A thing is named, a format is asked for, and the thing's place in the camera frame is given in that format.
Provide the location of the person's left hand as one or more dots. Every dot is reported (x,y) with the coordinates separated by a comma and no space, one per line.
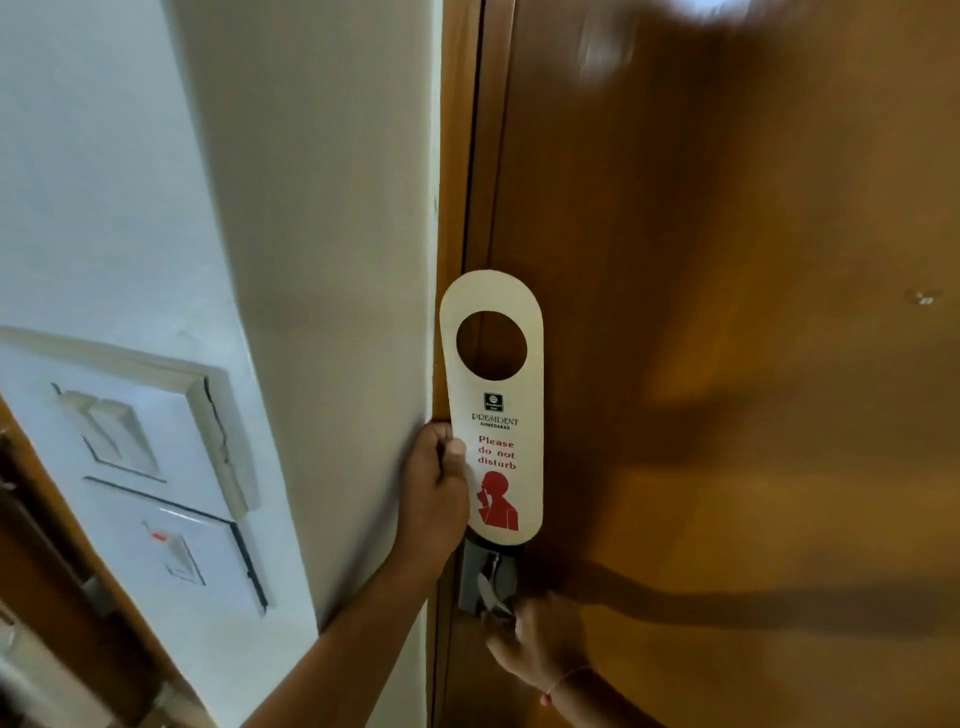
(431,510)

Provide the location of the person's right hand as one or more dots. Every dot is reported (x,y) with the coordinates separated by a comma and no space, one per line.
(544,641)

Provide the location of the person's left thumb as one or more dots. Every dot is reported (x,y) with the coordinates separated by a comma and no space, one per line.
(450,454)

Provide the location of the person's right fingers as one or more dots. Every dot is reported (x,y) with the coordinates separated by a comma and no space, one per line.
(501,626)

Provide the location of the cream door hanger sign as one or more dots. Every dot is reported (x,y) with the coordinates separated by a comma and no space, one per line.
(496,435)

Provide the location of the person's left forearm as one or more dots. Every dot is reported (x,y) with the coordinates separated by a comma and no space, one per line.
(352,652)

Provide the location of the person's right forearm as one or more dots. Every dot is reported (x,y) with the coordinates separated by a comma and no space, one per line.
(604,701)

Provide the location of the dark metal door lock plate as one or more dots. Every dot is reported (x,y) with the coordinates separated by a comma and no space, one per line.
(472,562)

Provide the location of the brown wooden door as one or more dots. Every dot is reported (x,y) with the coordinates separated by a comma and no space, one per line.
(735,375)

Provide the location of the brown wooden cabinet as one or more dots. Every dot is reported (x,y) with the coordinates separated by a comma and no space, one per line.
(52,570)

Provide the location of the small metal door screw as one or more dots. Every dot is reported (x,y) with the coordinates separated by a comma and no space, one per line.
(925,298)

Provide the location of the white switch plate dark edge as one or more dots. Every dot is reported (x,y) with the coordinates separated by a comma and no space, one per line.
(195,555)

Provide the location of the white framed wall switch plate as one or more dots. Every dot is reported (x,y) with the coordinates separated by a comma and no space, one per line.
(172,420)

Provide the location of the white rocker switch red mark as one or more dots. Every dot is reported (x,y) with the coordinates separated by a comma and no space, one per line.
(176,555)

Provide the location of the brown wooden door frame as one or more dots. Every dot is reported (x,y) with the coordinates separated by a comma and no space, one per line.
(459,150)

